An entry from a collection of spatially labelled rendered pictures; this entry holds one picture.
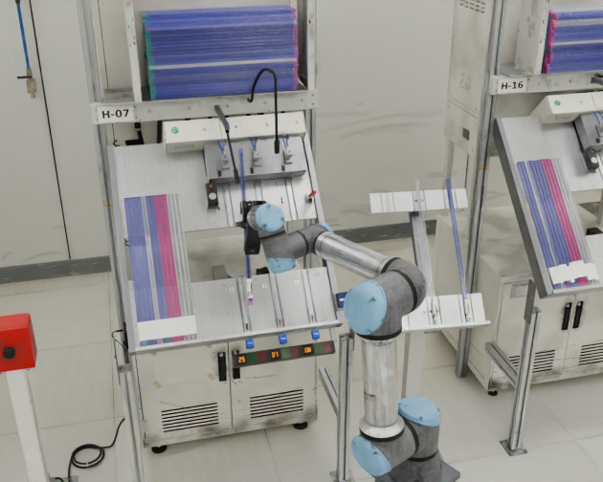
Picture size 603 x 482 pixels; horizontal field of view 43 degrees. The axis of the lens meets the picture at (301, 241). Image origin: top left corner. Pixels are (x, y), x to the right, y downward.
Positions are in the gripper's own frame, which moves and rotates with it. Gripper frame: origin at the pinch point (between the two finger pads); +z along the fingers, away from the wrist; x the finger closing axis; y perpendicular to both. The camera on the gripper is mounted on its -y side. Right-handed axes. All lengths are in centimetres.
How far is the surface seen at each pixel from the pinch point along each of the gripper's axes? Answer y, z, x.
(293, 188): 12.7, 22.2, -21.8
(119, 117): 36, 27, 37
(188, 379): -58, 51, 12
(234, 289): -21.1, 12.5, 1.4
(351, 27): 107, 156, -92
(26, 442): -74, 40, 68
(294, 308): -27.7, 8.3, -18.0
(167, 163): 21.6, 29.4, 20.8
